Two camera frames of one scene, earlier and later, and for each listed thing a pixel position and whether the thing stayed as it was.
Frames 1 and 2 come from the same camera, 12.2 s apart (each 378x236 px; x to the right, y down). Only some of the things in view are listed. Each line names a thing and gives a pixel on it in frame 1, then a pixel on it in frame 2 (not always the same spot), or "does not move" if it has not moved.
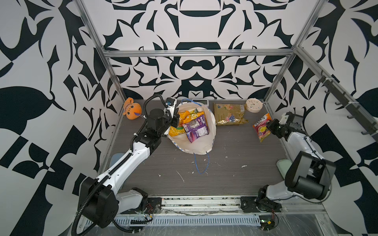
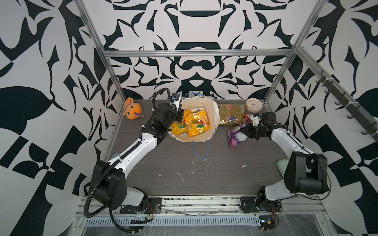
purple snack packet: [196, 128] to [236, 135]
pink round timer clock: [254, 105] does not move
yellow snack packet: [184, 116] does not move
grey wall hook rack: [355, 111] does not move
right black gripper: [273, 125] to [248, 131]
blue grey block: [115, 157] does not move
